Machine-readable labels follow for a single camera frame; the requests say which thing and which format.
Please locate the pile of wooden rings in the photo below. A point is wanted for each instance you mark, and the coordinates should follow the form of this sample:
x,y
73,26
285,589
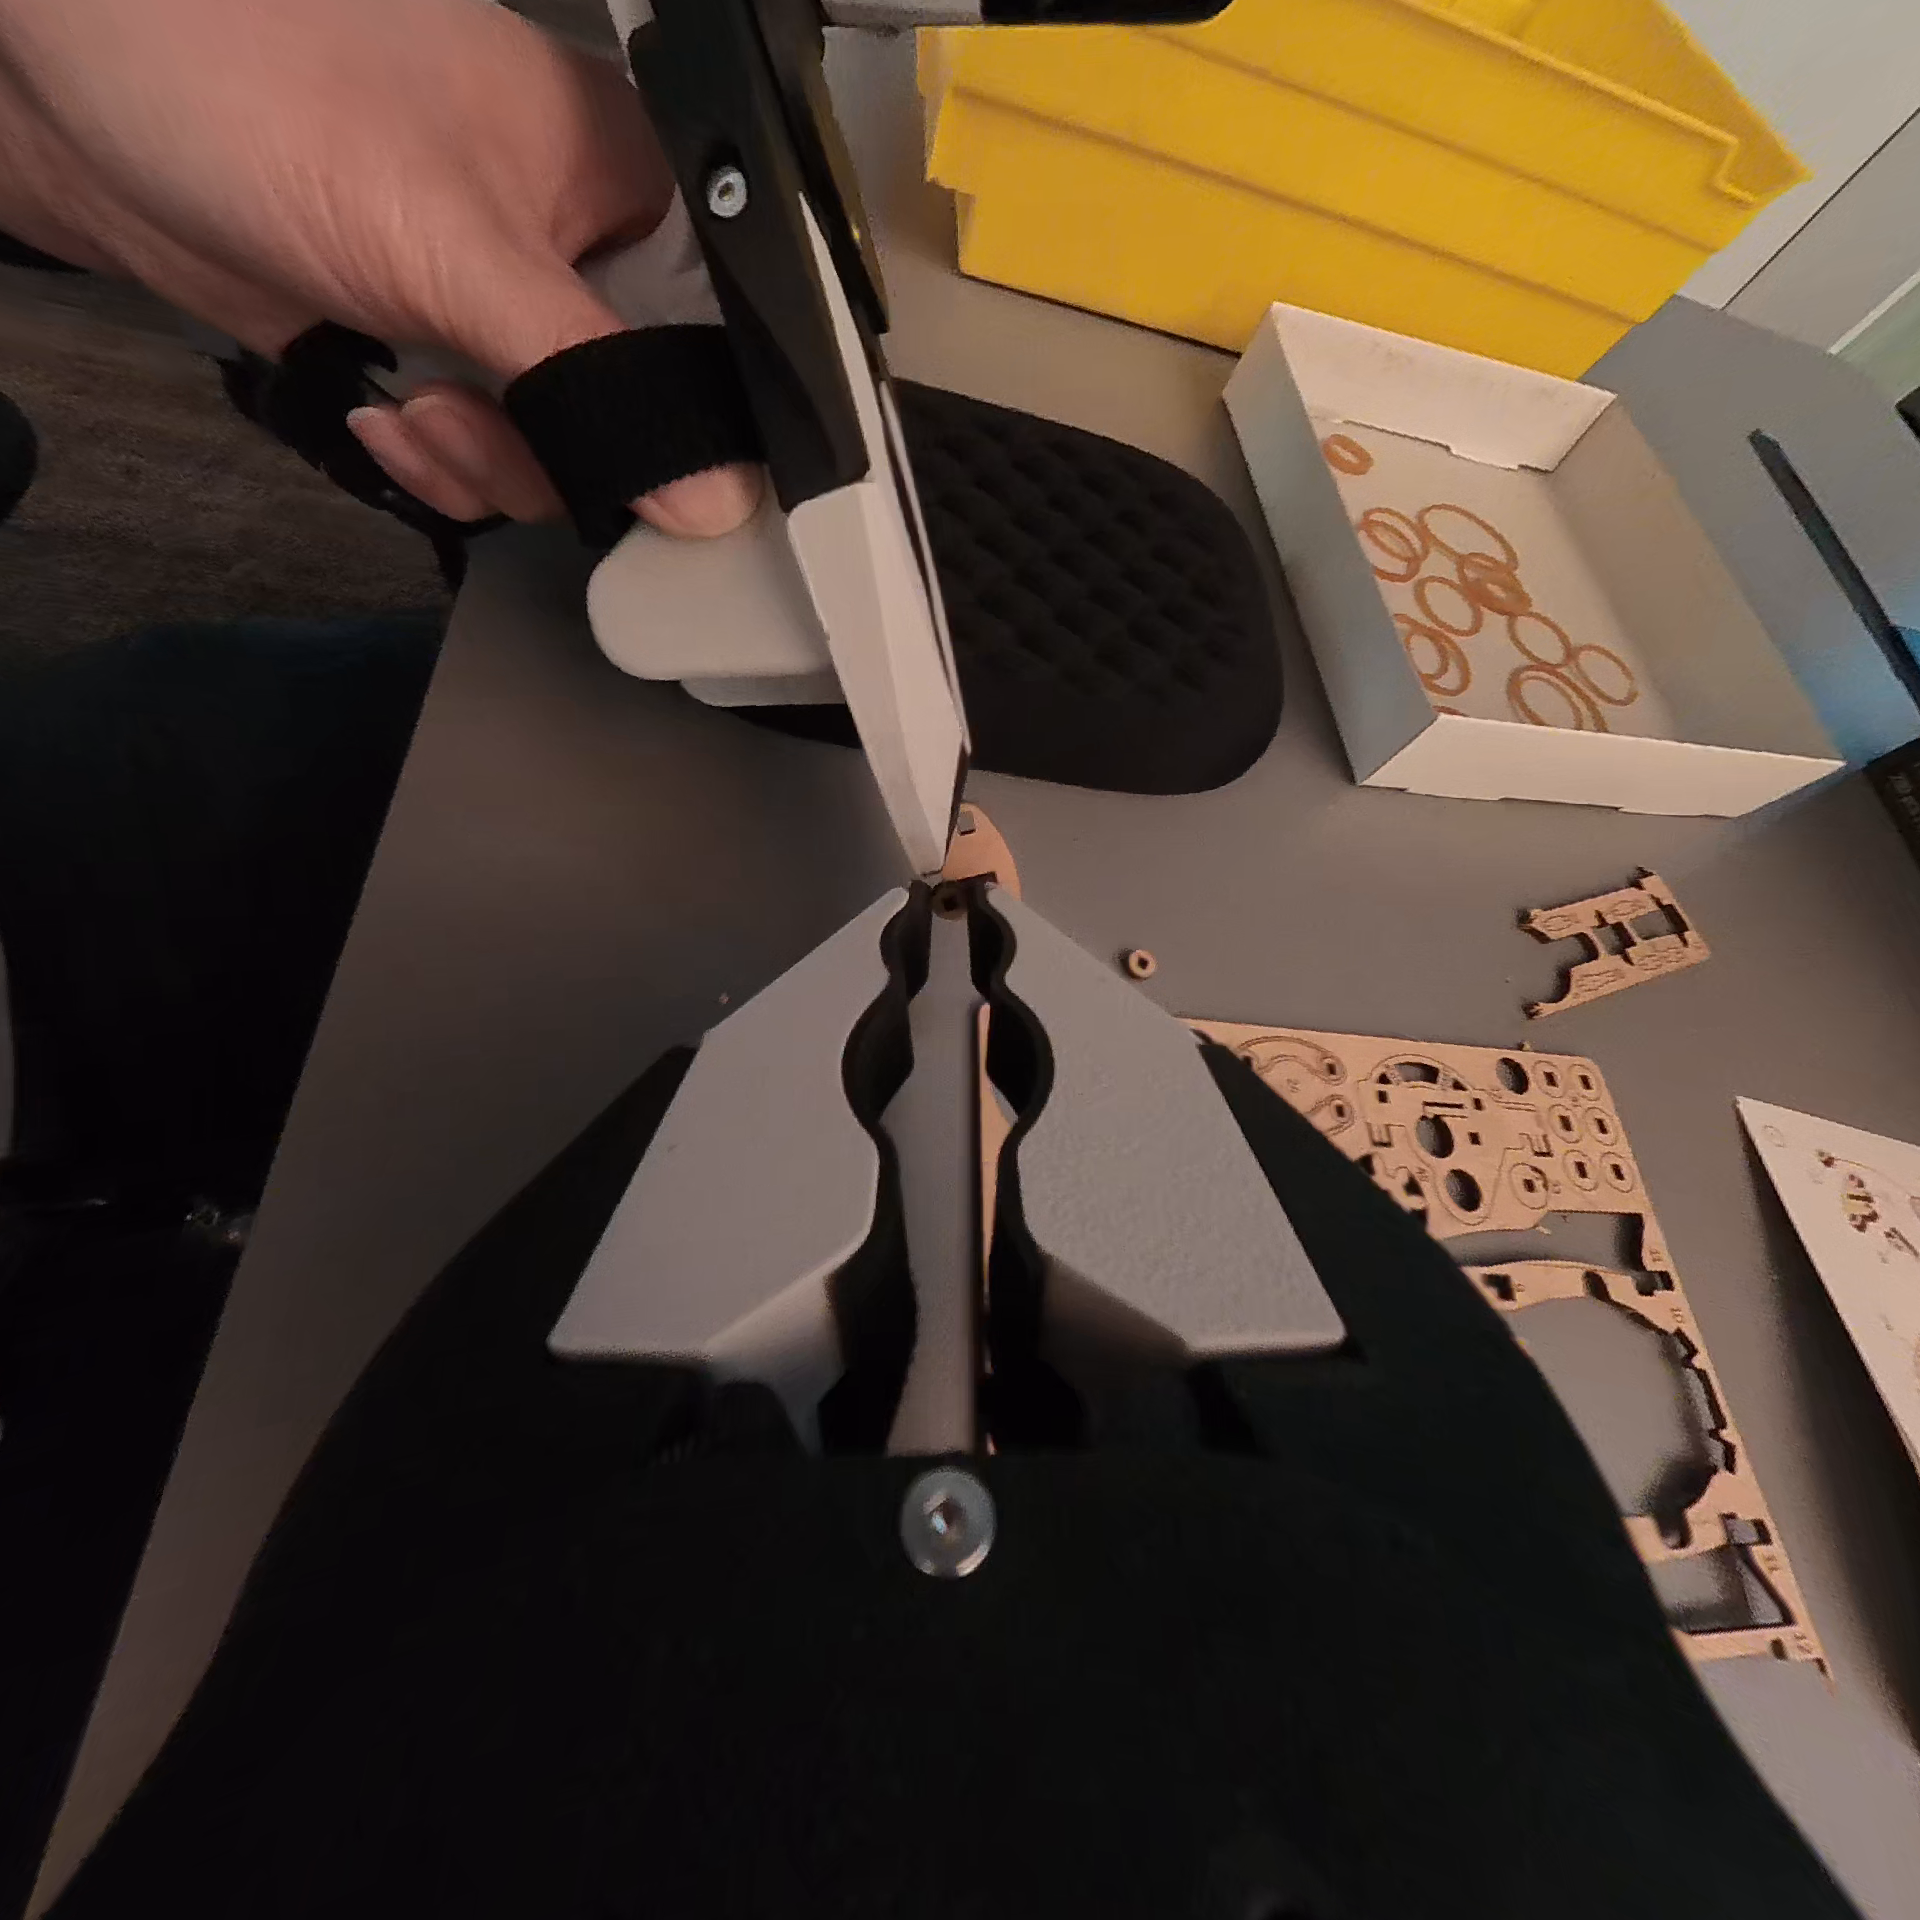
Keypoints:
x,y
1488,580

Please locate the black quilted foam pad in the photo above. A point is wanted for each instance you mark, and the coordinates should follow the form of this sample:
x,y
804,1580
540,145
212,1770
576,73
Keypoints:
x,y
1095,600

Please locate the curved brown wooden part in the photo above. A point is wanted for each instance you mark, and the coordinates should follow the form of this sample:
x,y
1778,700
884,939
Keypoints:
x,y
993,853

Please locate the white cardboard box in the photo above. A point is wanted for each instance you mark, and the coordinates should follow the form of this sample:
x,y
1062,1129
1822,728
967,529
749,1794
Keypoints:
x,y
1703,600

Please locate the laser-cut plywood sheet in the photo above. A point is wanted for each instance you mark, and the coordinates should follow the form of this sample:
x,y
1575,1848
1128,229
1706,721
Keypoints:
x,y
1351,1110

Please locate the yellow plastic bin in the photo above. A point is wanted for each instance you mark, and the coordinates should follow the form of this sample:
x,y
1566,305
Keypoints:
x,y
1274,278
1351,60

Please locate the person's left hand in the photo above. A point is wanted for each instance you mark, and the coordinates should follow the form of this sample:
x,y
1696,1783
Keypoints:
x,y
300,165

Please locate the dark model kit box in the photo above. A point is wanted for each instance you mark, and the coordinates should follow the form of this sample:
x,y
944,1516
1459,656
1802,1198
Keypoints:
x,y
1838,570

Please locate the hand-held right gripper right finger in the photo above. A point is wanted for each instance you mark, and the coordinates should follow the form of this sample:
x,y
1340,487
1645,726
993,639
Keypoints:
x,y
1154,1201

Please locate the small wooden frame piece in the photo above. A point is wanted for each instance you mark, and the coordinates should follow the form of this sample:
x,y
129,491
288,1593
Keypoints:
x,y
1612,939

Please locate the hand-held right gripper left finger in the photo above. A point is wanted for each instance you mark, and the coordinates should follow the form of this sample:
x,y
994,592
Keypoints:
x,y
721,1201

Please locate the instruction booklet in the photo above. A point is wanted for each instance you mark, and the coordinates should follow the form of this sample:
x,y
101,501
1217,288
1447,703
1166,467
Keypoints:
x,y
1838,1201

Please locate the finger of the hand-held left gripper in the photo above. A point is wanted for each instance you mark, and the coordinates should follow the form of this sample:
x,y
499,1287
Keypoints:
x,y
949,721
878,644

